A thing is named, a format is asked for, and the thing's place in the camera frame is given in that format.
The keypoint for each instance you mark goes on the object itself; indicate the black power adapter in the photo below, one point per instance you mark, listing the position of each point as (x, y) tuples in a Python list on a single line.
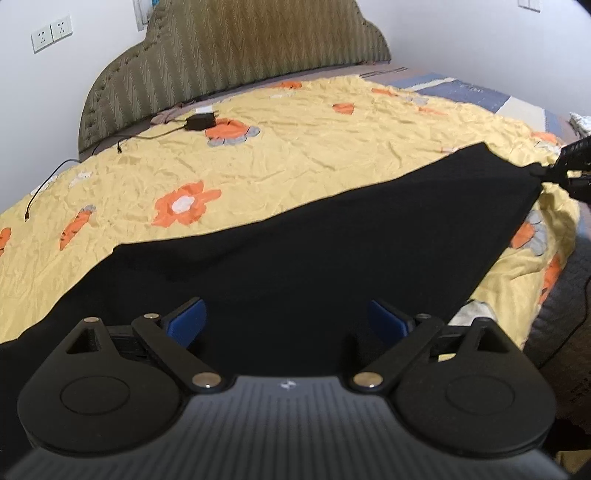
[(200, 121)]

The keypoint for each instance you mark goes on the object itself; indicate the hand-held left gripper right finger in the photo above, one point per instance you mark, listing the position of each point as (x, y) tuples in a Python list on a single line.
[(390, 323)]

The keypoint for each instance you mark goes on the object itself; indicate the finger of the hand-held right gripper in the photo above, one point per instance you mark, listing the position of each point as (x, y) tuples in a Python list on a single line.
[(575, 152), (570, 182)]

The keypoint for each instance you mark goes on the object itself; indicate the yellow floral blanket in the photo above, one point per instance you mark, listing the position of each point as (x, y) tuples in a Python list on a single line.
[(286, 147)]

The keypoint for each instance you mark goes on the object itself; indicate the olive padded headboard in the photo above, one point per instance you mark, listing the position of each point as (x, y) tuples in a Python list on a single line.
[(221, 50)]

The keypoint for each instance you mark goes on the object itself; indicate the pink cloth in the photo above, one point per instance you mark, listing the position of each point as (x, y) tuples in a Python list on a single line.
[(167, 114)]

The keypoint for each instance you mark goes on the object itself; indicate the white wall switch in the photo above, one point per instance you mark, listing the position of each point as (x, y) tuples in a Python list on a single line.
[(528, 3)]

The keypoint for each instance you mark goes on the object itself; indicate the black pants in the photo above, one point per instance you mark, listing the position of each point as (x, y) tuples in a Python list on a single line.
[(300, 240)]

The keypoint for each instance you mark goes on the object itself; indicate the white charger plug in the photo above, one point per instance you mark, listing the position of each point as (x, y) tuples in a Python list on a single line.
[(203, 110)]

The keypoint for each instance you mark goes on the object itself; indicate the white wall socket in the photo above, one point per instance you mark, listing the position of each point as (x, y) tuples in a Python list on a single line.
[(41, 39), (61, 27)]

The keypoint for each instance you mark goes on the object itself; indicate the blue patchwork bed sheet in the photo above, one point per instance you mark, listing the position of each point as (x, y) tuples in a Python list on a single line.
[(466, 90)]

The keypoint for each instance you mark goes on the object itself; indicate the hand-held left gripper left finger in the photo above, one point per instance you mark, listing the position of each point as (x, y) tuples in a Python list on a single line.
[(184, 323)]

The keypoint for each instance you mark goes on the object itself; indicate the grey quilted bedspread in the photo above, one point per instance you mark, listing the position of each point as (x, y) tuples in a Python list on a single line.
[(561, 323)]

